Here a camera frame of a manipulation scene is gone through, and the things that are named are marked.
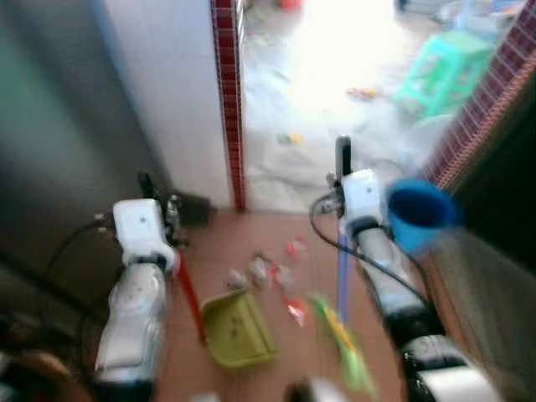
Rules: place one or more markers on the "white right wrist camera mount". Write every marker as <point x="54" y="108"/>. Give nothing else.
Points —
<point x="362" y="199"/>

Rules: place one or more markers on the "grey crumpled wrapper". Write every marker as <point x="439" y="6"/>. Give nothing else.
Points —
<point x="237" y="280"/>

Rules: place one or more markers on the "green plastic stool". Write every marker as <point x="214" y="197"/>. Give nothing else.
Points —
<point x="448" y="71"/>

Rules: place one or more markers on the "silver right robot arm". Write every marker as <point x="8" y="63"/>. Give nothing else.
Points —
<point x="394" y="276"/>

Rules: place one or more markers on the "blue plastic bucket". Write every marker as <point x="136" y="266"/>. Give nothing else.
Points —
<point x="419" y="216"/>

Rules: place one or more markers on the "white robot leg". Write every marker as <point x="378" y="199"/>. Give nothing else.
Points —
<point x="316" y="391"/>

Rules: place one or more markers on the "dark box by wall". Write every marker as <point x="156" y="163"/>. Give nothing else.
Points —
<point x="195" y="209"/>

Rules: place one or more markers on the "red and white torn wrapper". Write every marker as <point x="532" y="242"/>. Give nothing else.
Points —
<point x="296" y="311"/>

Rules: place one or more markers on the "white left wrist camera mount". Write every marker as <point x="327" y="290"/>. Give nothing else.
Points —
<point x="138" y="226"/>

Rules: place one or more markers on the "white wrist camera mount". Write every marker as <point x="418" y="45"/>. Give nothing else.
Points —
<point x="138" y="226"/>
<point x="362" y="199"/>

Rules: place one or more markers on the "small red paper scrap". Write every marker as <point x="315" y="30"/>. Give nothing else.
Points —
<point x="295" y="246"/>

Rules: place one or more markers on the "red plastic container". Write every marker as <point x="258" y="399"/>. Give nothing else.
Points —
<point x="291" y="4"/>

